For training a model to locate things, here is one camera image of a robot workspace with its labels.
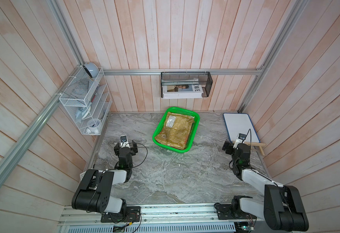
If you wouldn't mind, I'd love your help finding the gold chip bag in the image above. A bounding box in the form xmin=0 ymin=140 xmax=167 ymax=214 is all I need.
xmin=154 ymin=112 xmax=195 ymax=150

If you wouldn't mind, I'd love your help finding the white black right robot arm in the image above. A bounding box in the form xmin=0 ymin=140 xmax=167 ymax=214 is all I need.
xmin=214 ymin=140 xmax=309 ymax=232

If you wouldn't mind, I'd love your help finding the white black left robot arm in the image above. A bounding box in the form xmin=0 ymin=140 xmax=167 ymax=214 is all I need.
xmin=71 ymin=141 xmax=138 ymax=223

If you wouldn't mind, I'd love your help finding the green plastic basket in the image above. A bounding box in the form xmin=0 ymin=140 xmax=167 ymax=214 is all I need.
xmin=153 ymin=107 xmax=200 ymax=153

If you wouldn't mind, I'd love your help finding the white tape roll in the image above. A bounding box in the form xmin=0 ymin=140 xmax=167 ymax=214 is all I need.
xmin=87 ymin=118 xmax=102 ymax=132

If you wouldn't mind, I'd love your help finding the white calculator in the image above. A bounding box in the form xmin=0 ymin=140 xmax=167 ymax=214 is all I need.
xmin=80 ymin=171 xmax=86 ymax=181

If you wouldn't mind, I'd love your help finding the white LOEWE book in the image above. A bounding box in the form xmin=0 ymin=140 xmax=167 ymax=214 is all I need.
xmin=161 ymin=78 xmax=204 ymax=99

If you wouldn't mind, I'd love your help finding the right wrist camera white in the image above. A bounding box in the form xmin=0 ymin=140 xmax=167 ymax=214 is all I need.
xmin=234 ymin=133 xmax=247 ymax=149

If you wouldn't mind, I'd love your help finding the white board blue frame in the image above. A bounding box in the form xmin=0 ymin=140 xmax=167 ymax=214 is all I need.
xmin=223 ymin=113 xmax=260 ymax=143

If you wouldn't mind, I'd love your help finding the white wire wall rack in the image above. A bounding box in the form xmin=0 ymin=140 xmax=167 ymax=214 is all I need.
xmin=59 ymin=66 xmax=113 ymax=136

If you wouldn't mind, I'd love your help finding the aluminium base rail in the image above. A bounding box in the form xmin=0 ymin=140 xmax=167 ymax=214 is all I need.
xmin=56 ymin=203 xmax=273 ymax=233

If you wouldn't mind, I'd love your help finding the black mesh wall shelf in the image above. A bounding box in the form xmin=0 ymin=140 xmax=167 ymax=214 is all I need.
xmin=161 ymin=71 xmax=213 ymax=99

